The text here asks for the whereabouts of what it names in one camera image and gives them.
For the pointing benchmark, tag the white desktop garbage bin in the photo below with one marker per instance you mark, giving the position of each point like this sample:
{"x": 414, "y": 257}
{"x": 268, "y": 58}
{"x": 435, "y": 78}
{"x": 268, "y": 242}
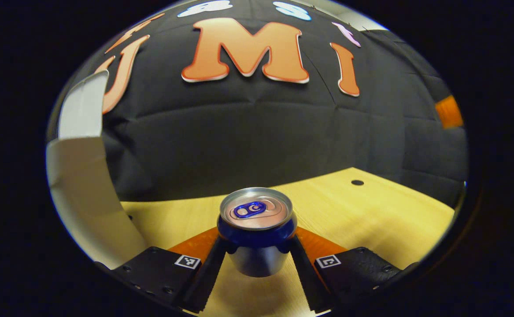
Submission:
{"x": 80, "y": 176}

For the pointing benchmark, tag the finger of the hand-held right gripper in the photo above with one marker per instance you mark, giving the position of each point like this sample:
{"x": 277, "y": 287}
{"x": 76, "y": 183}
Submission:
{"x": 449, "y": 112}

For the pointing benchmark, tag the black backdrop cloth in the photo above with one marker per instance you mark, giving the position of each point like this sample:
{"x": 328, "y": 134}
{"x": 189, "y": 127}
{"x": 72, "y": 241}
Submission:
{"x": 261, "y": 141}

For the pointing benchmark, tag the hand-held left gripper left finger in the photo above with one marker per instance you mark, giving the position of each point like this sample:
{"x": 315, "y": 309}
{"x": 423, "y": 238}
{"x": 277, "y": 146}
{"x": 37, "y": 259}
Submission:
{"x": 204, "y": 281}

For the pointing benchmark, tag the wooden desktop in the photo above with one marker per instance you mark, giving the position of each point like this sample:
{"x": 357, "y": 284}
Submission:
{"x": 349, "y": 220}

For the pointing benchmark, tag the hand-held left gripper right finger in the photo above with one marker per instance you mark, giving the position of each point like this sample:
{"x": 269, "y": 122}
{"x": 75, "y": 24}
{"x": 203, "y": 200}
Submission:
{"x": 309, "y": 281}

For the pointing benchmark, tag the blue pop can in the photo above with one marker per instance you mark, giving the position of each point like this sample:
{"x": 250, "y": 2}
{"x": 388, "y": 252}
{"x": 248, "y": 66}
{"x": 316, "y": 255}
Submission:
{"x": 256, "y": 229}

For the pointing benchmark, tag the black desk grommet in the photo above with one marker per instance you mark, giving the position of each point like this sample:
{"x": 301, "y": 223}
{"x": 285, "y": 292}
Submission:
{"x": 357, "y": 182}

